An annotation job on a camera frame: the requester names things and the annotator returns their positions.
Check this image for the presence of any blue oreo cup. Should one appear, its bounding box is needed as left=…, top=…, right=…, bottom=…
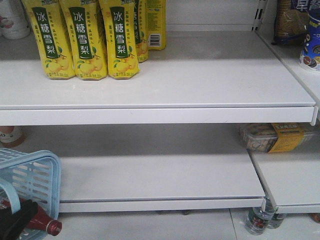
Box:
left=299, top=13, right=320, bottom=74

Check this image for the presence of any white peach drink bottle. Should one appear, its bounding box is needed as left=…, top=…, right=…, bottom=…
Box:
left=0, top=0, right=30, bottom=40

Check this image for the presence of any yellow pear drink bottle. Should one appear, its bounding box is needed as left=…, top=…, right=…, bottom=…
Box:
left=59, top=0, right=108, bottom=81
left=99, top=0, right=140, bottom=80
left=22, top=0, right=76, bottom=80

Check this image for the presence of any white shelf unit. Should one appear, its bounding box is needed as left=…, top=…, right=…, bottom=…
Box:
left=0, top=31, right=318, bottom=213

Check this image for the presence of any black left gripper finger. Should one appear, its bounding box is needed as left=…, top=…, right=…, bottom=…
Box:
left=0, top=199, right=38, bottom=240

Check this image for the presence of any orange C100 juice bottle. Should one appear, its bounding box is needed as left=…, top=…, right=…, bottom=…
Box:
left=0, top=126, right=25, bottom=148

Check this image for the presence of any light blue plastic basket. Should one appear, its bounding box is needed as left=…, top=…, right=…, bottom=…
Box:
left=0, top=148, right=61, bottom=240

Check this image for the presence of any clear water bottle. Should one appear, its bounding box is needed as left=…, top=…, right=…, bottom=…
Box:
left=245, top=207, right=274, bottom=236

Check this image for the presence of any boxed snack yellow label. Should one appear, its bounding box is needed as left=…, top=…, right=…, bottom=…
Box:
left=237, top=122, right=320, bottom=153

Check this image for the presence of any red coca-cola bottle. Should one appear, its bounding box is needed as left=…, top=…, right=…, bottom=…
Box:
left=0, top=197, right=63, bottom=236

